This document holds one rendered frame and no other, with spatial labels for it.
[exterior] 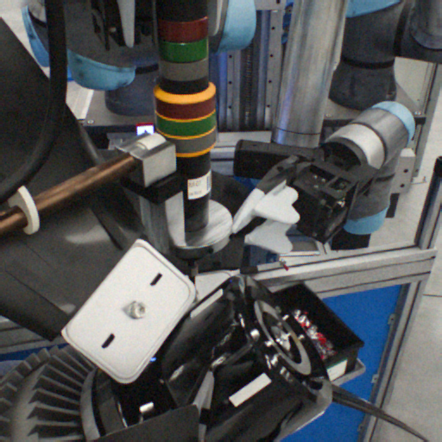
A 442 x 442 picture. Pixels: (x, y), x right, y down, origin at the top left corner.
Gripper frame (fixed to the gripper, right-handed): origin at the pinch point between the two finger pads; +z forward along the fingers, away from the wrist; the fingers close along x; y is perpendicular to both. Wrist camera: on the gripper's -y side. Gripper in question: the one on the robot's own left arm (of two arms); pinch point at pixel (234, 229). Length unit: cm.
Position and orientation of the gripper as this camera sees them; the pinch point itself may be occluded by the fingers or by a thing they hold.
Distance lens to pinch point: 58.8
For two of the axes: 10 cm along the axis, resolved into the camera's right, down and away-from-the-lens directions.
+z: -6.4, 4.7, -6.1
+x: -0.7, 7.5, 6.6
